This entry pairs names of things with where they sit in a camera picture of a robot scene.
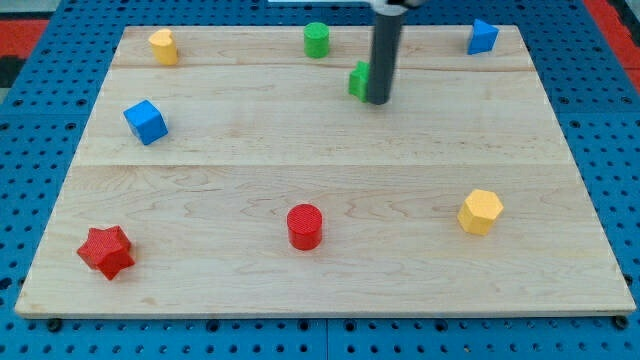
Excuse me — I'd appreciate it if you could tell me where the green star block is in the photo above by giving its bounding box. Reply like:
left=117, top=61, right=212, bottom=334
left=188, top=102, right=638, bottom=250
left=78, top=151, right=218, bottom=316
left=348, top=61, right=369, bottom=103

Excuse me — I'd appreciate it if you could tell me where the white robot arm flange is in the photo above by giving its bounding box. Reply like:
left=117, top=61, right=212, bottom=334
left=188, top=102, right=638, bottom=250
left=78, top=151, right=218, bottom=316
left=368, top=0, right=428, bottom=16

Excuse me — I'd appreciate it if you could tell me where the blue triangle block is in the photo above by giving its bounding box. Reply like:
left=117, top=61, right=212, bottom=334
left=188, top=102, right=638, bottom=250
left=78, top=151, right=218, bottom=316
left=467, top=19, right=499, bottom=55

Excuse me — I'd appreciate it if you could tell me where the red star block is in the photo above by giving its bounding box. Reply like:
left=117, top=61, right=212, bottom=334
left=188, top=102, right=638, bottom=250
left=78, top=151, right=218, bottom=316
left=76, top=225, right=135, bottom=281

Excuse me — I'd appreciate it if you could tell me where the red cylinder block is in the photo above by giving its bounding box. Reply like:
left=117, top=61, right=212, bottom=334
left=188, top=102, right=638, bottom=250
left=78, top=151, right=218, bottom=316
left=286, top=204, right=323, bottom=251

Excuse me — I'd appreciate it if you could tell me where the light wooden board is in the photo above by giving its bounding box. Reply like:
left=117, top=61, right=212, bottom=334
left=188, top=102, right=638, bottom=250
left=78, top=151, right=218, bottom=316
left=15, top=25, right=636, bottom=319

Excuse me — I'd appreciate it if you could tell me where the green cylinder block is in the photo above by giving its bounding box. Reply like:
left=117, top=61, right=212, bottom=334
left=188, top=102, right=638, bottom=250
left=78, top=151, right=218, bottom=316
left=303, top=22, right=330, bottom=59

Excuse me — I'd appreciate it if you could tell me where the yellow hexagon block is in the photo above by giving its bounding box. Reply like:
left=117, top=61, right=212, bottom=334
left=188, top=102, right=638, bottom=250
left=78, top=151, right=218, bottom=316
left=457, top=189, right=504, bottom=236

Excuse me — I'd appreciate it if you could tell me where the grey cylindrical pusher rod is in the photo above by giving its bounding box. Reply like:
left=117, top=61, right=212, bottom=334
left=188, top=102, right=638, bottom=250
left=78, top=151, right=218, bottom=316
left=367, top=14, right=404, bottom=105

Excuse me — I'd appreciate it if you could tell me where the blue cube block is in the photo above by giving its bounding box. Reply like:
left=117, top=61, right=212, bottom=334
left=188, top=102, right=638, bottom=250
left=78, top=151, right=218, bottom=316
left=123, top=100, right=168, bottom=145

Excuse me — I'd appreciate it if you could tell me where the yellow heart block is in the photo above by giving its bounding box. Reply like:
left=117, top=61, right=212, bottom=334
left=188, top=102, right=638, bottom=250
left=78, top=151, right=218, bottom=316
left=148, top=28, right=179, bottom=66

